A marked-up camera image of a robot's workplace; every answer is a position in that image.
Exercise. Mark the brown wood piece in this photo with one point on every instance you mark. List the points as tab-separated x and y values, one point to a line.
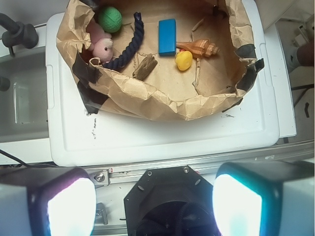
146	66

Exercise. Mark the clear plastic container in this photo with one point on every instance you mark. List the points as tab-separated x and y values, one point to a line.
23	106

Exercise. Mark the metal corner bracket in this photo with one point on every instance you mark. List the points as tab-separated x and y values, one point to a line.
101	214

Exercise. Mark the yellow rubber duck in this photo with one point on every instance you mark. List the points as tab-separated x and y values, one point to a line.
183	60

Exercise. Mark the pink plush toy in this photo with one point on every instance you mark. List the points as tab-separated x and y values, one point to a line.
101	42

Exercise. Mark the white plastic bin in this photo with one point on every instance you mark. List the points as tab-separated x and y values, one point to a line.
79	139

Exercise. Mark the black clamp knob handle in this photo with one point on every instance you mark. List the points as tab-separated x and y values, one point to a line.
17	33

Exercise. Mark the blue rectangular block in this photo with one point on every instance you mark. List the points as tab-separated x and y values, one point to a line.
167	37

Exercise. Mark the crumpled brown paper liner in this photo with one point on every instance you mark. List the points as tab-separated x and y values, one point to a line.
210	86

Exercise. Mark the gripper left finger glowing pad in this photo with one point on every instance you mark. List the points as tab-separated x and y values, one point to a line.
51	201

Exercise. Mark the striped brown conch shell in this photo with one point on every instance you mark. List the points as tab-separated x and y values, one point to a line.
201	48

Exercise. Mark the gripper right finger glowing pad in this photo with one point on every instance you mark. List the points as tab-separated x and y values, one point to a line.
275	198

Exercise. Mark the green textured ball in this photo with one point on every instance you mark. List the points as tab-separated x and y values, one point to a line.
110	19

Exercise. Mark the black octagonal mount plate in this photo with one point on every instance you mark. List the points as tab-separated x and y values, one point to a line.
170	202

